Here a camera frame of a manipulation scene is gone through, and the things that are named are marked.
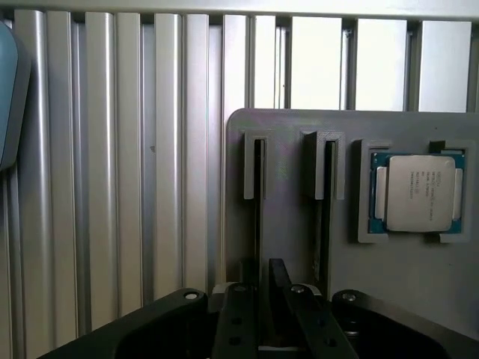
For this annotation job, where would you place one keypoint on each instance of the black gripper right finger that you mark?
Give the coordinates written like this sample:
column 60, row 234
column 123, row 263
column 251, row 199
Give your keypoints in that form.
column 299, row 318

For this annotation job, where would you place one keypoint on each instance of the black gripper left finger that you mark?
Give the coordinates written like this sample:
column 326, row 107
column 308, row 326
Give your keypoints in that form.
column 235, row 329

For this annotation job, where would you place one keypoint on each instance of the black RAM stick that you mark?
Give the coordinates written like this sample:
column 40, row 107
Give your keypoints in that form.
column 325, row 239
column 257, row 224

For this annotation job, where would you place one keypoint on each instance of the grey printed parts rack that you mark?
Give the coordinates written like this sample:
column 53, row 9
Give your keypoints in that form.
column 288, row 232

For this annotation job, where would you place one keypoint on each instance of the CPU with silver lid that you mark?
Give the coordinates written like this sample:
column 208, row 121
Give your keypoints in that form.
column 419, row 192

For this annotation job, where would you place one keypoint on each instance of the teal rounded plastic cover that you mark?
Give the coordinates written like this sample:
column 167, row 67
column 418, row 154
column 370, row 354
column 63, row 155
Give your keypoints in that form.
column 10, row 104

